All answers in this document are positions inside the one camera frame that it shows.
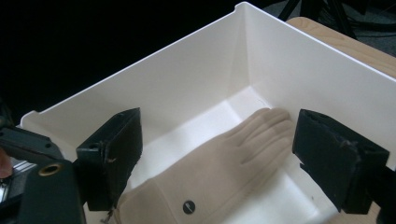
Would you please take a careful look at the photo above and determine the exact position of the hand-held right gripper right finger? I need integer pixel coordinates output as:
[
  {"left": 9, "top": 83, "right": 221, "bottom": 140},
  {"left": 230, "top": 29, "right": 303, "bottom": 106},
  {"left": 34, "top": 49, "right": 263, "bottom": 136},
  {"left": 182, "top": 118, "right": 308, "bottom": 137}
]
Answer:
[{"left": 291, "top": 108, "right": 390, "bottom": 216}]

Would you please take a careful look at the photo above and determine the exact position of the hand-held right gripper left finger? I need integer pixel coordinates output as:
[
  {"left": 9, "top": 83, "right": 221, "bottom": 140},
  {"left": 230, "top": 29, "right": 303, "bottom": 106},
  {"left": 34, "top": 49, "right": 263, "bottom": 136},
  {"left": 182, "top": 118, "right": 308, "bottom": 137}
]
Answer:
[{"left": 74, "top": 107, "right": 144, "bottom": 212}]

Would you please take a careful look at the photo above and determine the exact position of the beige glove with black dot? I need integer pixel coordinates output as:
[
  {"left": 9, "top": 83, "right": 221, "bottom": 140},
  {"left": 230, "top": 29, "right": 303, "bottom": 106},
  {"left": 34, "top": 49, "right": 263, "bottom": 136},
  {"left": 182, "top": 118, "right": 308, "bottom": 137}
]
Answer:
[{"left": 116, "top": 106, "right": 295, "bottom": 224}]

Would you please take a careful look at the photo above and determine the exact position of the white plastic storage box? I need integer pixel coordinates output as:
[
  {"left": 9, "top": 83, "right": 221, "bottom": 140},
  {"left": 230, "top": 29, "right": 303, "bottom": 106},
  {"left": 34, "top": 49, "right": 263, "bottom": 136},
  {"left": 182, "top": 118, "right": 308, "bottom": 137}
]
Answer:
[{"left": 19, "top": 1, "right": 396, "bottom": 224}]

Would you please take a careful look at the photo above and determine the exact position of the black tripod stand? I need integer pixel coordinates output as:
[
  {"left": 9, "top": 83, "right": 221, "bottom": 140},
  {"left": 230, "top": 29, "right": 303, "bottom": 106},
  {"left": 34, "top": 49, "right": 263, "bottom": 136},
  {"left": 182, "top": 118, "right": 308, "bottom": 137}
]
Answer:
[{"left": 276, "top": 0, "right": 396, "bottom": 40}]

